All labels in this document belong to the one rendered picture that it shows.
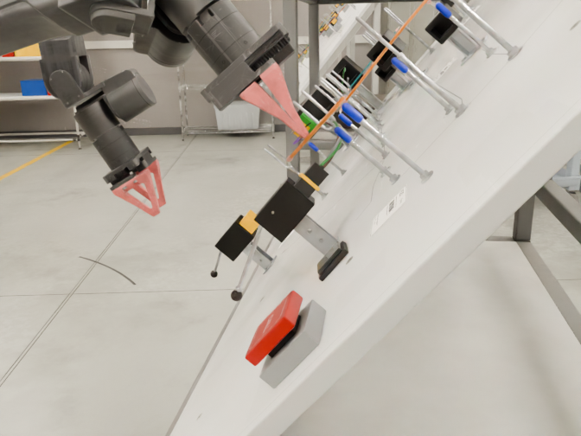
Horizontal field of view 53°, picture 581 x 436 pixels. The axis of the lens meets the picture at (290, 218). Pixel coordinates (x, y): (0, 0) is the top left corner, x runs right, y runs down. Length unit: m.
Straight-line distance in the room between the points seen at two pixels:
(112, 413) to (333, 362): 1.99
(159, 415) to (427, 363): 1.45
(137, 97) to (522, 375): 0.75
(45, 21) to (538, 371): 0.86
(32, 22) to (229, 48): 0.20
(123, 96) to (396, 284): 0.67
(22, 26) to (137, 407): 1.87
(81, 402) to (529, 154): 2.23
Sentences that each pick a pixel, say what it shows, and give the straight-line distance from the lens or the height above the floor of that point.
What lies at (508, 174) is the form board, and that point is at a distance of 0.38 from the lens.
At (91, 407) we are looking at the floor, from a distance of 2.43.
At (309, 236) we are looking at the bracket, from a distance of 0.65.
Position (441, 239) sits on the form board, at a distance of 0.39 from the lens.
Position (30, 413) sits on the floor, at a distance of 2.48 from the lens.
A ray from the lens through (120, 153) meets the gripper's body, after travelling 0.99.
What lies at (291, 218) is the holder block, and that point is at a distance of 0.63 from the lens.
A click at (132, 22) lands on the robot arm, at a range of 0.58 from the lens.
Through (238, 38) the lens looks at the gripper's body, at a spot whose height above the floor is 1.32.
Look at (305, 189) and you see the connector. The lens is 0.63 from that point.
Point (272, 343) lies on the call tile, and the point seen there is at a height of 1.10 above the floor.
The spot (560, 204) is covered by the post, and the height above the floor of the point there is 0.99.
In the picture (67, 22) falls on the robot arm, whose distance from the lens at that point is 0.63.
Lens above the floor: 1.33
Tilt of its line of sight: 18 degrees down
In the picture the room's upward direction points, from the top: 1 degrees counter-clockwise
